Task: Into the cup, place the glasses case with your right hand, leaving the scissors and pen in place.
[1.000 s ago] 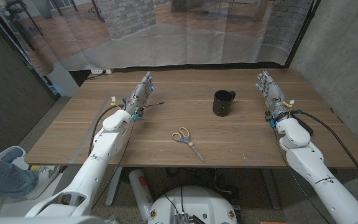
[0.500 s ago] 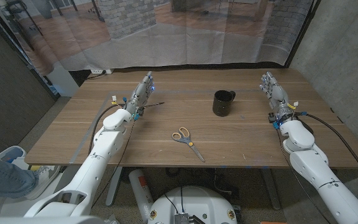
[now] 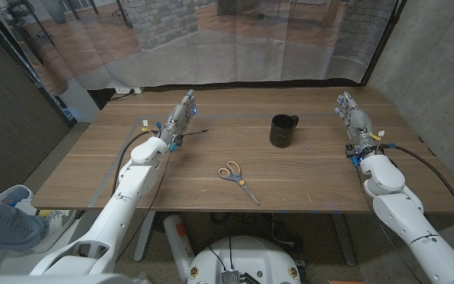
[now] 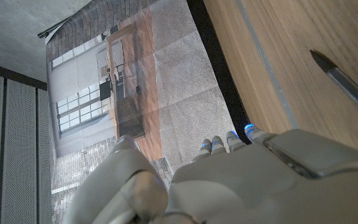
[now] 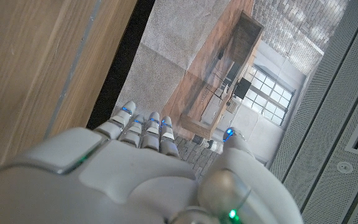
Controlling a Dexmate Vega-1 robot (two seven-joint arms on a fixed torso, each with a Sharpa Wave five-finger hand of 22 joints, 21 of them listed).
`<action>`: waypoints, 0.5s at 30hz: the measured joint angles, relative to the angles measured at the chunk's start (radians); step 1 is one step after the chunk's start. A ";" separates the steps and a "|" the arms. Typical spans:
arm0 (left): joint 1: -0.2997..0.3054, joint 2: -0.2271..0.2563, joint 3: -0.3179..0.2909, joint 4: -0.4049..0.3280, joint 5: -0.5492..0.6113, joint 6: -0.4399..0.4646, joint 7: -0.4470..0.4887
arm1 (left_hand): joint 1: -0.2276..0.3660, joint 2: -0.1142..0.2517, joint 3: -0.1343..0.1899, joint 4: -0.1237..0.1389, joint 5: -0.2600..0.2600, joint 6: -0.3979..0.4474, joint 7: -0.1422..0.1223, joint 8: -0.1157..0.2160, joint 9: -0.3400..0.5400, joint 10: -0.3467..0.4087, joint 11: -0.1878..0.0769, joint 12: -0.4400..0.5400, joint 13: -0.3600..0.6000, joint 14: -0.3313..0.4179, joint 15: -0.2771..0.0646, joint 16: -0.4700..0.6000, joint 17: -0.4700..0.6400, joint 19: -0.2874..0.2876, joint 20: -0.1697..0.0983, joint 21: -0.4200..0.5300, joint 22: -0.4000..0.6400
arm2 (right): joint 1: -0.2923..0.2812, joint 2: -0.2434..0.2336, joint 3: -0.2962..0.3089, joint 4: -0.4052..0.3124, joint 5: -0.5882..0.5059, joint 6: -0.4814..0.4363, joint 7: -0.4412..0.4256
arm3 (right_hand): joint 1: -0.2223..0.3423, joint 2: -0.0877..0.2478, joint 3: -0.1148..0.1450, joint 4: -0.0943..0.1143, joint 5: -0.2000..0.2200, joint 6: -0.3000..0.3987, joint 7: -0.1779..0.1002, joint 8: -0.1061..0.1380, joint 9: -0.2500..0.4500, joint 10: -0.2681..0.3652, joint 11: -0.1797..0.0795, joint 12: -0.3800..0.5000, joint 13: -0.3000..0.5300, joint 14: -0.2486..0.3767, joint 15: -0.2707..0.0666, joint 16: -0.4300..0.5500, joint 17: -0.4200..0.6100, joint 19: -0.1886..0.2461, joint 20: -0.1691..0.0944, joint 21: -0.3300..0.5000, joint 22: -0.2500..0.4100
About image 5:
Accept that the printed room backdrop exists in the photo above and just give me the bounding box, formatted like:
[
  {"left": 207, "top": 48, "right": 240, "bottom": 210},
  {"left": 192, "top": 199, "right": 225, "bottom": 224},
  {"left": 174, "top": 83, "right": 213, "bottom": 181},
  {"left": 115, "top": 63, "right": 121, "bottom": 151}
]
[{"left": 113, "top": 0, "right": 351, "bottom": 166}]

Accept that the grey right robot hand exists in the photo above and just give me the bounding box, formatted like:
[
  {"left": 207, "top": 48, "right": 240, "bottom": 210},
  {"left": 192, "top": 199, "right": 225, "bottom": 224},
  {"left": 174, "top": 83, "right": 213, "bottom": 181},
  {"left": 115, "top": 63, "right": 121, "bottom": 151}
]
[{"left": 0, "top": 100, "right": 304, "bottom": 224}]

